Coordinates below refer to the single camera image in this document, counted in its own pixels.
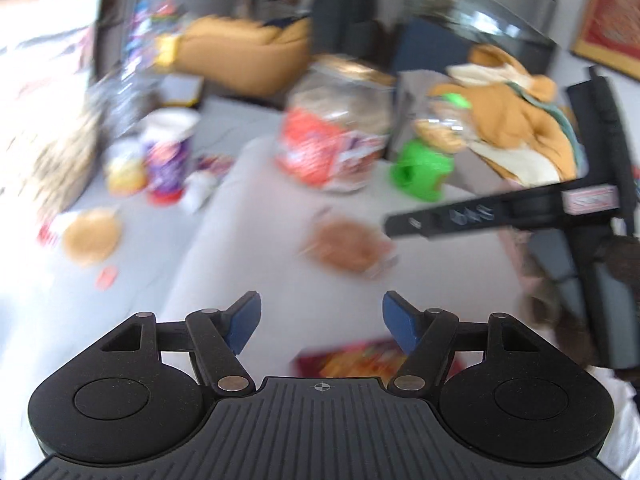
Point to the small white packet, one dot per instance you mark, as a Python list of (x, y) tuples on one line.
[(197, 192)]

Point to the dark blue cabinet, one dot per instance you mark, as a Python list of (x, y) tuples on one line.
[(425, 47)]

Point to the small red wrapper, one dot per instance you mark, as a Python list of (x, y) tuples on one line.
[(107, 278)]

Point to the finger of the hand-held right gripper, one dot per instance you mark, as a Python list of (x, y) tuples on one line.
[(450, 217)]

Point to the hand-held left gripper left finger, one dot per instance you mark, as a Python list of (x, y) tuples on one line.
[(245, 320)]

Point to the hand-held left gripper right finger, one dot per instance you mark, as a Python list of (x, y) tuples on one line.
[(400, 320)]

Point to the orange and cream duvet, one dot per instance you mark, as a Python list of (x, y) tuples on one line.
[(520, 125)]

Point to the dark hanging jacket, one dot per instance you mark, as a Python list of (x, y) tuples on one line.
[(345, 5)]

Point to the red wall hanging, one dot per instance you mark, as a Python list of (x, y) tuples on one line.
[(612, 10)]

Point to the round brown cookie packet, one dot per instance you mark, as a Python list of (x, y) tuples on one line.
[(345, 245)]

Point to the round golden bread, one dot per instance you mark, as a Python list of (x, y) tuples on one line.
[(92, 237)]

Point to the beige fringed cloth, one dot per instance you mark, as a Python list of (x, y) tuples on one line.
[(260, 240)]

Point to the purple and white cup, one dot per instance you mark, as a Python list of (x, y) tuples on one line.
[(167, 160)]

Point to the colourful toy packets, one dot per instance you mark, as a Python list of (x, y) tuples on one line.
[(145, 30)]

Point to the red label bread bag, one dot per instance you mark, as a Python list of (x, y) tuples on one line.
[(325, 140)]

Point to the yellow round snack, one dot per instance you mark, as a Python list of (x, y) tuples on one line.
[(126, 172)]

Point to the green gumball machine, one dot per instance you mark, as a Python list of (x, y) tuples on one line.
[(417, 172)]

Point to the red foil snack packet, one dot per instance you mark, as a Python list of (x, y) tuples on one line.
[(355, 357)]

